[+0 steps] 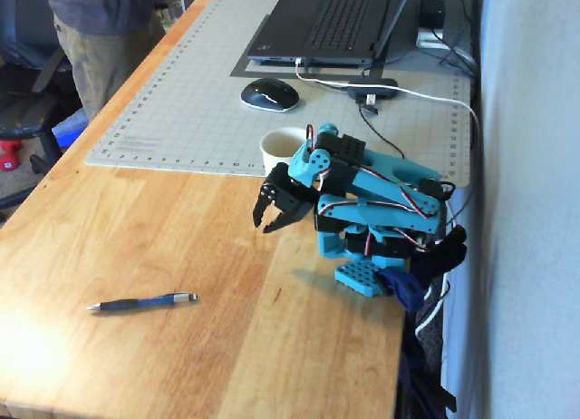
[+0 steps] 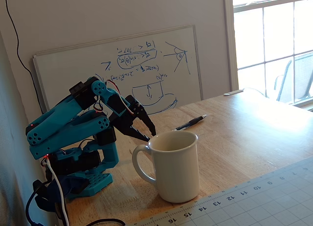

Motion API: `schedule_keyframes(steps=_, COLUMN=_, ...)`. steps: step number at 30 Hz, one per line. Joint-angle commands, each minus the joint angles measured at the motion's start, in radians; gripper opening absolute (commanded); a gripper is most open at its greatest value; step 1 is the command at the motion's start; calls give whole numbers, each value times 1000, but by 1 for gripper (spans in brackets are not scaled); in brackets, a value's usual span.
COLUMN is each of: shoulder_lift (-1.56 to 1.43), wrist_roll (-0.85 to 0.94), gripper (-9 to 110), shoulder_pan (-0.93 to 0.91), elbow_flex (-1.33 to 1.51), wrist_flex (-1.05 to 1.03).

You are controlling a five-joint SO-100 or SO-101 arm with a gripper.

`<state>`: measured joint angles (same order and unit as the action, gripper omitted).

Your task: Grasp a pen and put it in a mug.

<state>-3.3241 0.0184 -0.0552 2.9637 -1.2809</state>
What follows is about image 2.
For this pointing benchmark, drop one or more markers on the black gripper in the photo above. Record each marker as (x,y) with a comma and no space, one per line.
(130,122)

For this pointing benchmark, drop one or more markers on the black ballpoint pen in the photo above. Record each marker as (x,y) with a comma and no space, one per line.
(189,123)

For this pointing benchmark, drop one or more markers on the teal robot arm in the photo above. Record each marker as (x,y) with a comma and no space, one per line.
(61,113)

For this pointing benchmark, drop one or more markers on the cream ceramic mug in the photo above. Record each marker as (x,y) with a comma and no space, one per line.
(177,167)

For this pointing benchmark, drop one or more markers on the whiteboard with blue writing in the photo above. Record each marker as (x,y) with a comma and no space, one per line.
(97,59)

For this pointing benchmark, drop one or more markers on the dark blue table clamp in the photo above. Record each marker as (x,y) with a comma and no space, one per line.
(73,184)

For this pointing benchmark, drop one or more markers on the small white flat strip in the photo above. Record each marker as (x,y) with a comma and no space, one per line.
(233,92)

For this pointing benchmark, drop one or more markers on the grey gridded cutting mat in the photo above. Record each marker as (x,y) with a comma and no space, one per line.
(256,204)

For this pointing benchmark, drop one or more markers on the outdoor patio chair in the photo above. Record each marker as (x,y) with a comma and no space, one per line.
(300,79)

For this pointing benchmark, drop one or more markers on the white window frame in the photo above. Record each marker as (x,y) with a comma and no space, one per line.
(230,40)

